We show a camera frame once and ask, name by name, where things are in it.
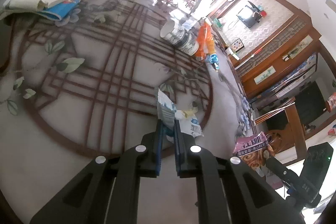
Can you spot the wall mounted television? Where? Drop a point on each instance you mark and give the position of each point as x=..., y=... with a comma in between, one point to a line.
x=249, y=15

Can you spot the carved wooden chair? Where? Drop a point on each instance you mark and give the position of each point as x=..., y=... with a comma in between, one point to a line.
x=293, y=134

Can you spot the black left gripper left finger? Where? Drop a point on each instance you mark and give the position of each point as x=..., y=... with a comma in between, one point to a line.
x=106, y=190

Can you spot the orange snack bag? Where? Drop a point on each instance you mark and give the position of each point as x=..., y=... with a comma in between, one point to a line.
x=206, y=51

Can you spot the white blue snack wrapper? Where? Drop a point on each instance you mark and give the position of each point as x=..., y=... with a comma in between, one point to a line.
x=169, y=114

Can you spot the floral tablecloth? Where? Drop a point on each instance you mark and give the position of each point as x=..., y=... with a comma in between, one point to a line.
x=86, y=87

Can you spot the white paper cup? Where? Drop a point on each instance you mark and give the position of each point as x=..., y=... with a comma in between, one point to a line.
x=179, y=37

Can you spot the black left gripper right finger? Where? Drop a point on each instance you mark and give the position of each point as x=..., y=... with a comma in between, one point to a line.
x=228, y=192

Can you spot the purple snack package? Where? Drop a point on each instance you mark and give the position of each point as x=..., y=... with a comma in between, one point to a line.
x=255, y=150

